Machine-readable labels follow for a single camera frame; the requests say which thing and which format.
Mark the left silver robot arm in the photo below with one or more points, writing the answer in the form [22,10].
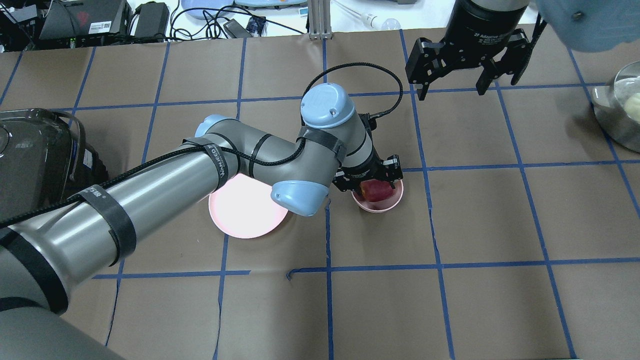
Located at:
[48,252]

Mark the steel pot with handles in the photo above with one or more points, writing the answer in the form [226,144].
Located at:
[608,101]

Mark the pink bowl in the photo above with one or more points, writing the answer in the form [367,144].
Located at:
[382,206]

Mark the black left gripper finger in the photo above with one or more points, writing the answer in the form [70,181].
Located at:
[344,182]
[392,170]

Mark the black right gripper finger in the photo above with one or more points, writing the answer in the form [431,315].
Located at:
[514,62]
[429,61]

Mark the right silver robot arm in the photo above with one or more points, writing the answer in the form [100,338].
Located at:
[583,25]

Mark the aluminium frame post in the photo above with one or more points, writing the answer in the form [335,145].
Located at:
[318,17]

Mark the light blue plate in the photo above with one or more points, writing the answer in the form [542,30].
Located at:
[197,8]

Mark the red apple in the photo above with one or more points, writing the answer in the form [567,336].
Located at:
[374,190]

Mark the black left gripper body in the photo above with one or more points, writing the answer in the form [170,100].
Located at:
[364,172]

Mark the pink plate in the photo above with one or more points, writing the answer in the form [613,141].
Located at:
[243,208]

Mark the dark rice cooker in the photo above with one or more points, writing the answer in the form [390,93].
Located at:
[45,157]

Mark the white bun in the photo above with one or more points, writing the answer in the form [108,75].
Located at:
[631,107]

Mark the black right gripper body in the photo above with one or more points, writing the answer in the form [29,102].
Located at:
[479,24]

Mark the black power adapter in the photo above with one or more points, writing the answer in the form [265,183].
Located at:
[151,22]

